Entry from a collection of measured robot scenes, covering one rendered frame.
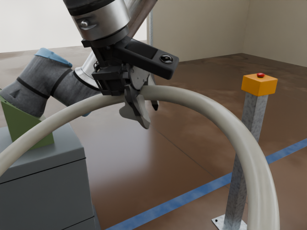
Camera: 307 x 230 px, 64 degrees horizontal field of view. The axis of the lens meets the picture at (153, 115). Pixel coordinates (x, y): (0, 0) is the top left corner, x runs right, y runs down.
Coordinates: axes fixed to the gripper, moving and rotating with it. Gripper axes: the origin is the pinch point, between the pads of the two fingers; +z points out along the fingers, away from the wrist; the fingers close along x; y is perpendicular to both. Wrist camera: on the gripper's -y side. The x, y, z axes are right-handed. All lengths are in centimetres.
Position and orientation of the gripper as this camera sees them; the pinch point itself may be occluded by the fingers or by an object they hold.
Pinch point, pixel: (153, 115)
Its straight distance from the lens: 53.8
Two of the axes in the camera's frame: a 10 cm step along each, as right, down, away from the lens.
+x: -3.3, 6.8, -6.5
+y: -9.0, 0.0, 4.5
